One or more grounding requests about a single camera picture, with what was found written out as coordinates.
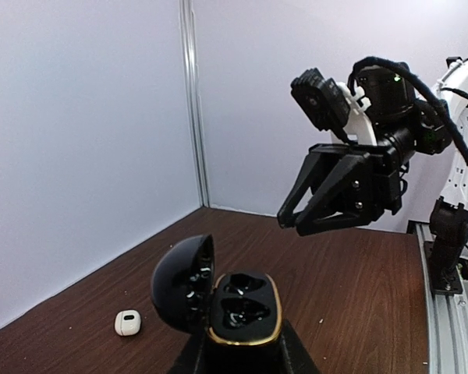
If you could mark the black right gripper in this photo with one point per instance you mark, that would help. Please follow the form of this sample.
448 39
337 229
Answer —
351 185

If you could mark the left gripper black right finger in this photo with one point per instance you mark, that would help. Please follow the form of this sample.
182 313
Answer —
293 356

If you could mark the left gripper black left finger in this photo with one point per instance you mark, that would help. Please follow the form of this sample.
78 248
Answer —
191 358

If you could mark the white charging case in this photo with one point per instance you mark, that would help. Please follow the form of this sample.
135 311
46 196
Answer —
127 323

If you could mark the black charging case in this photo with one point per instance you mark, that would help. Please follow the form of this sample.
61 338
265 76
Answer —
239 313

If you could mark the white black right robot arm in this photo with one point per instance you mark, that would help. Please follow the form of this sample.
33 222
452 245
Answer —
379 118

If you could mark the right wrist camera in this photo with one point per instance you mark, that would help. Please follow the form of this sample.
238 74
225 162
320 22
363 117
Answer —
331 106

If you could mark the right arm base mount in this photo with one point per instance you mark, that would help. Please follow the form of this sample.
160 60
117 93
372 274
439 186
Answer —
446 268

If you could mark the aluminium front rail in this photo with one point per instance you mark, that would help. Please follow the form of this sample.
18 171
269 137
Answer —
447 318

